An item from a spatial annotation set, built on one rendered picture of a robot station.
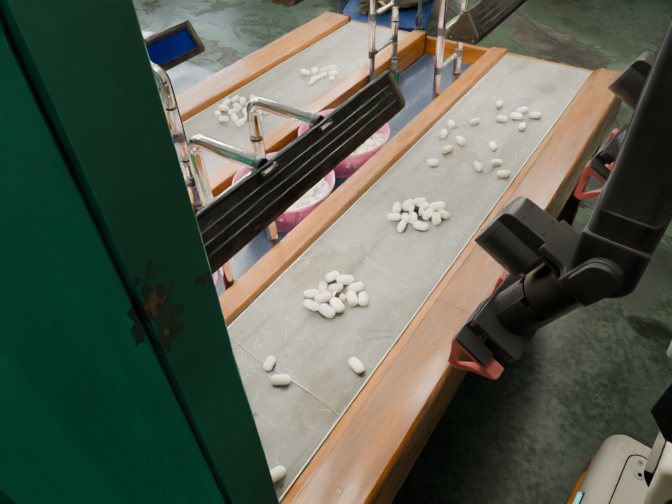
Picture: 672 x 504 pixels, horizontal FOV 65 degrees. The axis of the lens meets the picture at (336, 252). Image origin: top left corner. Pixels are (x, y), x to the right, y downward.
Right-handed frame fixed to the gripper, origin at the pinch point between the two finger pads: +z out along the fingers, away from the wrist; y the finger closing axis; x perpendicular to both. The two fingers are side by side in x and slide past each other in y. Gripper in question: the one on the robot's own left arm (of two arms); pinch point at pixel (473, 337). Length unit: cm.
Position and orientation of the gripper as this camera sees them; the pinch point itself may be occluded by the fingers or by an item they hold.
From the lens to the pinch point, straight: 72.4
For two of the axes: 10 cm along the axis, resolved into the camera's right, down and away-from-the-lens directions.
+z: -3.2, 4.6, 8.3
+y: -6.2, 5.6, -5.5
